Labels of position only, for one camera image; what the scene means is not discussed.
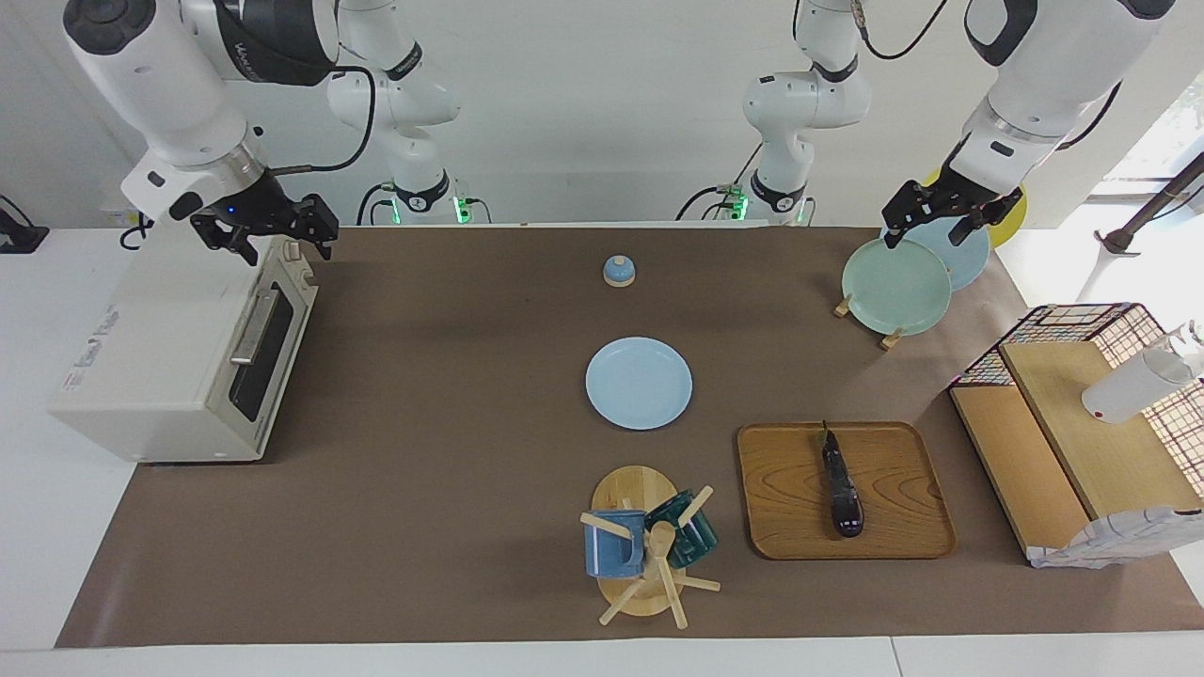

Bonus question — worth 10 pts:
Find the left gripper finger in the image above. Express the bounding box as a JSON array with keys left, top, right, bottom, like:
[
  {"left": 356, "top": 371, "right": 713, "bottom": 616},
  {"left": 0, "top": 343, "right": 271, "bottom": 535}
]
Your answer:
[
  {"left": 880, "top": 186, "right": 923, "bottom": 251},
  {"left": 948, "top": 207, "right": 1002, "bottom": 248}
]

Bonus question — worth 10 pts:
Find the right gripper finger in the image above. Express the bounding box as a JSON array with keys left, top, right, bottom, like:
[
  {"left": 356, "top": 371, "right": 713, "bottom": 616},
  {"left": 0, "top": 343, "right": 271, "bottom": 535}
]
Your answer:
[
  {"left": 209, "top": 224, "right": 261, "bottom": 268},
  {"left": 297, "top": 193, "right": 341, "bottom": 262}
]

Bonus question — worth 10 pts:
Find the glass oven door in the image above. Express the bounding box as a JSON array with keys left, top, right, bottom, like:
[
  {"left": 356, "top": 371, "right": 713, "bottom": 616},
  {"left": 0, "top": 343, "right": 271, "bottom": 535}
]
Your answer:
[{"left": 213, "top": 266, "right": 320, "bottom": 445}]

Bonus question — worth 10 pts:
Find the dark purple eggplant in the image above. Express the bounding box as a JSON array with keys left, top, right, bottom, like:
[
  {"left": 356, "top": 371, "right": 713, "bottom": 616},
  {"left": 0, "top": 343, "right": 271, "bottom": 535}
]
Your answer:
[{"left": 819, "top": 419, "right": 865, "bottom": 539}]

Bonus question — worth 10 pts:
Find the cream toaster oven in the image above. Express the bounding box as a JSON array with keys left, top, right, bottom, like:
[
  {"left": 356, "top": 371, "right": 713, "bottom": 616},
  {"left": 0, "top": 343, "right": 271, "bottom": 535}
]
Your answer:
[{"left": 47, "top": 235, "right": 321, "bottom": 464}]

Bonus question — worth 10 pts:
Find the yellow plate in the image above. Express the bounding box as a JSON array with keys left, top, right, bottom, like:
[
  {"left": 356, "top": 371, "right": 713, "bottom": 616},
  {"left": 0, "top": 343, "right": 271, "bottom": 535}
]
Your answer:
[{"left": 922, "top": 169, "right": 1028, "bottom": 248}]

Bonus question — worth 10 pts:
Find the light blue racked plate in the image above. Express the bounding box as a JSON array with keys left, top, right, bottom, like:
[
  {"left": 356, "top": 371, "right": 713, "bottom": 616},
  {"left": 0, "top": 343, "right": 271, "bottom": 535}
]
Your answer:
[{"left": 879, "top": 216, "right": 991, "bottom": 292}]

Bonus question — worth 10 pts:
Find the pale green plate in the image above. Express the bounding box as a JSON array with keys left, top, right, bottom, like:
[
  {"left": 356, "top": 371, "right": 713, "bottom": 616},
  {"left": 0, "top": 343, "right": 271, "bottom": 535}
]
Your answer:
[{"left": 841, "top": 237, "right": 953, "bottom": 337}]

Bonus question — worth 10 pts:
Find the wooden plate rack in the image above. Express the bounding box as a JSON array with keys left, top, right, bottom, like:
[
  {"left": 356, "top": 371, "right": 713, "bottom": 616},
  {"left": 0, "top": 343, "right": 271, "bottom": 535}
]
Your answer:
[{"left": 833, "top": 293, "right": 906, "bottom": 351}]

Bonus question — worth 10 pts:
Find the black metal stand pole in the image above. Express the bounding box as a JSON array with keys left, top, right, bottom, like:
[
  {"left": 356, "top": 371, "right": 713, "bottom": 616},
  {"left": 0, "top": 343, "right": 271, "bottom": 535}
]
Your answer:
[{"left": 1096, "top": 150, "right": 1204, "bottom": 257}]

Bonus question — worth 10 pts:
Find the black clamp device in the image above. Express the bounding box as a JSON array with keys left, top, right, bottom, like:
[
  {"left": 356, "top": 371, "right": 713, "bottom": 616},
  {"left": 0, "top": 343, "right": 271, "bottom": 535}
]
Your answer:
[{"left": 0, "top": 195, "right": 50, "bottom": 255}]

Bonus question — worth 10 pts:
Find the white cylindrical object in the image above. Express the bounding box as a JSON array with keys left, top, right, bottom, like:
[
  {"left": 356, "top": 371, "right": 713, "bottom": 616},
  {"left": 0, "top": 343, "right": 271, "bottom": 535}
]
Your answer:
[{"left": 1082, "top": 320, "right": 1204, "bottom": 424}]

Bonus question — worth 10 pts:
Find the wooden shelf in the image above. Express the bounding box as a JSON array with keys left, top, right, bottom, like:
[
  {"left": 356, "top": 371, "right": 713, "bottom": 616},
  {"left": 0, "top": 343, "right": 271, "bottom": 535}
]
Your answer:
[{"left": 950, "top": 340, "right": 1204, "bottom": 565}]

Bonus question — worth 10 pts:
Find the brown table mat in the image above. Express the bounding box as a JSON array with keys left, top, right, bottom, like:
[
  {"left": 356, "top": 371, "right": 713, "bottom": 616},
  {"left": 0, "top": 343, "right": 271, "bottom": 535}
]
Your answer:
[{"left": 55, "top": 226, "right": 1204, "bottom": 650}]

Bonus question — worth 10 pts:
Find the brown wooden tray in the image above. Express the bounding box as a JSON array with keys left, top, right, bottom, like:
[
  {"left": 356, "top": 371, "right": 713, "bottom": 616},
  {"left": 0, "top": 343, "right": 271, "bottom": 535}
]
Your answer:
[{"left": 737, "top": 421, "right": 958, "bottom": 562}]

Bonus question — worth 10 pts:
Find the patterned white cloth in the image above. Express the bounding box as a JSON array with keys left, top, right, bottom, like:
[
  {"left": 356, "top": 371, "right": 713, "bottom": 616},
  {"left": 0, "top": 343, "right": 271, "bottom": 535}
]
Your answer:
[{"left": 1028, "top": 506, "right": 1204, "bottom": 570}]

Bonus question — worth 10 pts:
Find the wooden mug tree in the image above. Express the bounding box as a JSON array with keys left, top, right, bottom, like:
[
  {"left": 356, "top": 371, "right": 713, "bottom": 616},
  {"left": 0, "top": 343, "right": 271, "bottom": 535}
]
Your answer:
[{"left": 579, "top": 464, "right": 722, "bottom": 629}]

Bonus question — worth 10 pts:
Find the dark green mug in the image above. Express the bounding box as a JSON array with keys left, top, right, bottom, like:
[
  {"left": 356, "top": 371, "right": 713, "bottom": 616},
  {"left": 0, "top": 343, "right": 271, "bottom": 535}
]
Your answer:
[{"left": 645, "top": 489, "right": 720, "bottom": 570}]

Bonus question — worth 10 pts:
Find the blue mug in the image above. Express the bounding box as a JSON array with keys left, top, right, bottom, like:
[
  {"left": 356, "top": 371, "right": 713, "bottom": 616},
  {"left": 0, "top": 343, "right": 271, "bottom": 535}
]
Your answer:
[{"left": 583, "top": 510, "right": 648, "bottom": 579}]

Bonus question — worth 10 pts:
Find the right base black cable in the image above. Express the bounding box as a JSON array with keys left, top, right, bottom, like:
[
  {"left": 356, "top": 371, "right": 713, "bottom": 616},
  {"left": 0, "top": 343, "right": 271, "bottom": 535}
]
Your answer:
[{"left": 356, "top": 181, "right": 398, "bottom": 227}]

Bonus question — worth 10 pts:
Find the base black cable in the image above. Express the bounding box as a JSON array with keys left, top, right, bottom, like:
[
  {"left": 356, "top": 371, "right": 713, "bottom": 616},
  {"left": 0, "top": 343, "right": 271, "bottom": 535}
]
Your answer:
[
  {"left": 356, "top": 181, "right": 398, "bottom": 227},
  {"left": 675, "top": 144, "right": 763, "bottom": 223}
]

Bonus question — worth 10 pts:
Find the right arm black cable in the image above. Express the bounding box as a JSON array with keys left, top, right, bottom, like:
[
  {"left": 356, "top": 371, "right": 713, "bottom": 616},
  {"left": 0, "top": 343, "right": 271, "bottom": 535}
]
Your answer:
[{"left": 268, "top": 64, "right": 377, "bottom": 175}]

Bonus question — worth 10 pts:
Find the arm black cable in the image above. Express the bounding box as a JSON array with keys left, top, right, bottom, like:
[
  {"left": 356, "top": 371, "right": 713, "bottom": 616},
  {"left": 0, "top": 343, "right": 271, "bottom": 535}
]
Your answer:
[
  {"left": 851, "top": 0, "right": 1125, "bottom": 151},
  {"left": 268, "top": 64, "right": 377, "bottom": 175}
]

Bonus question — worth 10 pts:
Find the black wire basket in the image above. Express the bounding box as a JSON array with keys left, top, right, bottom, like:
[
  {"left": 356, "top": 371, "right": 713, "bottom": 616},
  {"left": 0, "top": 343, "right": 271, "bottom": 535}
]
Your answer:
[{"left": 948, "top": 303, "right": 1204, "bottom": 471}]

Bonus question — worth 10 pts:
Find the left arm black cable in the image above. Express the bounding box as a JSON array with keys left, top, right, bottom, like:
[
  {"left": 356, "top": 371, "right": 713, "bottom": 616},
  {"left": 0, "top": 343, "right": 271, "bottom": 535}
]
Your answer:
[{"left": 851, "top": 0, "right": 1125, "bottom": 151}]

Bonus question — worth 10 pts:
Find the left base black cable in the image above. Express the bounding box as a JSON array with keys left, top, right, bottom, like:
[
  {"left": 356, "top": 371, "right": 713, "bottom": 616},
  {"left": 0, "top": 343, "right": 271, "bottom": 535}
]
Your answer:
[{"left": 675, "top": 144, "right": 763, "bottom": 223}]

